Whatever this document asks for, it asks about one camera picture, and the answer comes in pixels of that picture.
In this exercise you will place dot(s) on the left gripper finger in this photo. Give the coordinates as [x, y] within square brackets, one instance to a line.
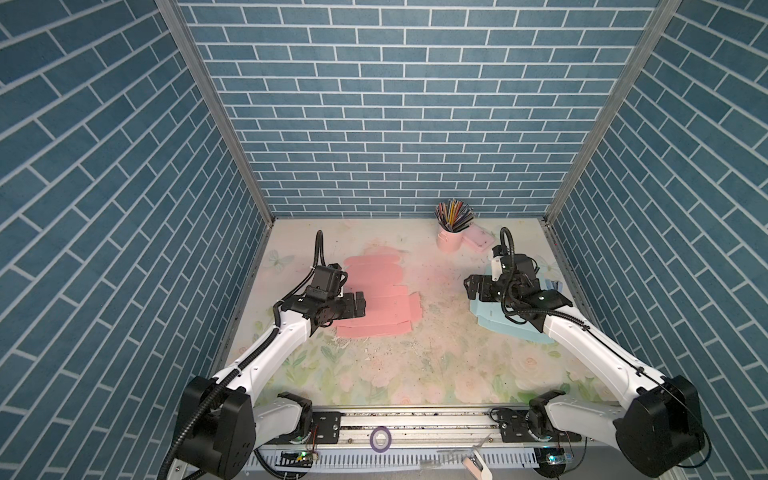
[358, 300]
[356, 312]

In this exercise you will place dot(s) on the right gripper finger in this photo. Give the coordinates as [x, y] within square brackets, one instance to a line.
[474, 281]
[476, 295]

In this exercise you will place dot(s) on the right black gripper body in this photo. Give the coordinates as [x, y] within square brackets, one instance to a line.
[503, 295]

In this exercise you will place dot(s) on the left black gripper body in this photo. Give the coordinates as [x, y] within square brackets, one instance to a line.
[336, 307]

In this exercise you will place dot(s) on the pink paper box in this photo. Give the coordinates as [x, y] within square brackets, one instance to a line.
[391, 308]

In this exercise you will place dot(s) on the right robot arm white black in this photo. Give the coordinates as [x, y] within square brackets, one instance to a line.
[657, 424]

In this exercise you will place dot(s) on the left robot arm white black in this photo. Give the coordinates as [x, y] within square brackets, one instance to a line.
[219, 423]

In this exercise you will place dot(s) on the light blue flat paper box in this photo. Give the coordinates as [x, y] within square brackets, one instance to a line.
[491, 317]

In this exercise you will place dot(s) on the pink pencil case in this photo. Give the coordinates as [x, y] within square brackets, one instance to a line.
[477, 238]

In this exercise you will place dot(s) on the pink metal pencil cup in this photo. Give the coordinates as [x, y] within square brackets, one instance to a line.
[448, 241]

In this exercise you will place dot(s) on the coloured pencils bundle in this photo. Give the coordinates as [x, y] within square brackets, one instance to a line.
[454, 216]

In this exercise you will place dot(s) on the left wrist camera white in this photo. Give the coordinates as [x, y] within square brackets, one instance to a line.
[328, 280]

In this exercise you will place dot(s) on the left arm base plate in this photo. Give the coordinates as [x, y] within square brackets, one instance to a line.
[323, 428]

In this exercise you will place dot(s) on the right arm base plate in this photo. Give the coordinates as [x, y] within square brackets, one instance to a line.
[519, 426]

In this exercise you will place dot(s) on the white tool on rail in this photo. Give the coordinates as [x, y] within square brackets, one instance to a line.
[472, 460]

